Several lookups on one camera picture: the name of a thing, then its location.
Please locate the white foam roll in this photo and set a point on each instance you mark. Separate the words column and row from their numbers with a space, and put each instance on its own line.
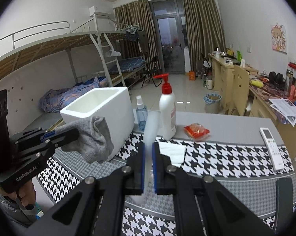
column 150, row 133

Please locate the anime girl poster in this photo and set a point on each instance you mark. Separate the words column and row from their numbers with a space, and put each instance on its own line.
column 278, row 38

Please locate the green spray bottle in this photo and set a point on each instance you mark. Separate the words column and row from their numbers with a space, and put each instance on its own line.
column 239, row 56

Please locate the wooden smiley chair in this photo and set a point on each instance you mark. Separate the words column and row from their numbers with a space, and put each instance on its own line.
column 240, row 91

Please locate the person left hand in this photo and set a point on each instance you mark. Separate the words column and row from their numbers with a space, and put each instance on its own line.
column 26, row 194

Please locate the white styrofoam box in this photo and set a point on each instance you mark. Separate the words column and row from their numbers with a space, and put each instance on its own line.
column 112, row 103

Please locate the grey sock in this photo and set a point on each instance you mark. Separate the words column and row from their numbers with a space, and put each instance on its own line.
column 94, row 142

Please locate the white remote control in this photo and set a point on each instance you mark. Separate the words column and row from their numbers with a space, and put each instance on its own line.
column 272, row 148

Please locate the black folding chair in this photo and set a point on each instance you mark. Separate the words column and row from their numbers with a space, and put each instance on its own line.
column 152, row 70

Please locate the blue spray bottle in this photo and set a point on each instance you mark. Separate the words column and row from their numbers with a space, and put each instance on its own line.
column 141, row 112

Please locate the blue rimmed trash bin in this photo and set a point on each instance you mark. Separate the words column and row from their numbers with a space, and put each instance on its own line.
column 212, row 103

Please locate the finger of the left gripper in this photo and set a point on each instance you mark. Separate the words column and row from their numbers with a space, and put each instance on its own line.
column 30, row 135
column 57, row 140

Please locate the wooden desk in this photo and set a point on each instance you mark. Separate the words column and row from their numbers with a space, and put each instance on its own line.
column 261, row 108
column 223, row 77

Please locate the glass balcony door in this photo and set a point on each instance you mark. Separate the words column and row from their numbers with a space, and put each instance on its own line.
column 169, row 19

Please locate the white towel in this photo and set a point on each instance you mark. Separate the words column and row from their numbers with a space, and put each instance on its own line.
column 175, row 152

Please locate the red snack packet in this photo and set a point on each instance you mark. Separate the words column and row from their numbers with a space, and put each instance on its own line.
column 196, row 131

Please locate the white papers on desk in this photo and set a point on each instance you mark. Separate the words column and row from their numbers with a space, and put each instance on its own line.
column 286, row 108

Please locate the brown curtain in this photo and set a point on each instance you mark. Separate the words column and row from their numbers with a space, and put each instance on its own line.
column 136, row 20
column 204, row 30

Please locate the far wooden desk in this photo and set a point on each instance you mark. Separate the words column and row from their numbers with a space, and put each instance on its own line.
column 223, row 77

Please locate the brown curtain left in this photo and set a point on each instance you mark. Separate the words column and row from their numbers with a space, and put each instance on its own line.
column 136, row 20

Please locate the blue plaid quilt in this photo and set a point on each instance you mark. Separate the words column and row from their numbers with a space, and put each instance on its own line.
column 56, row 100

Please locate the houndstooth table mat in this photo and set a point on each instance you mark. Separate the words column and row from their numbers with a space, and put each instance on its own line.
column 202, row 205

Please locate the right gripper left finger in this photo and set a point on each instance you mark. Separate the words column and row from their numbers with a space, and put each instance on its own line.
column 95, row 206

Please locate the brown curtain right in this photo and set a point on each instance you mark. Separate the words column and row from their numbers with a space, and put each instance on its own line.
column 204, row 30

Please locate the orange bag on floor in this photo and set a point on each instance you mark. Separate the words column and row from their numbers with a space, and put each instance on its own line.
column 191, row 75

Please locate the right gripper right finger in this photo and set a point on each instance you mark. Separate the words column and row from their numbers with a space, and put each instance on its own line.
column 202, row 205

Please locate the white red pump bottle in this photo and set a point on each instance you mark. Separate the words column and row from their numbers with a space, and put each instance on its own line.
column 167, row 107

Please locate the metal bunk bed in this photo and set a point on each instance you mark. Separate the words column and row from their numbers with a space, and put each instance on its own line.
column 55, row 55

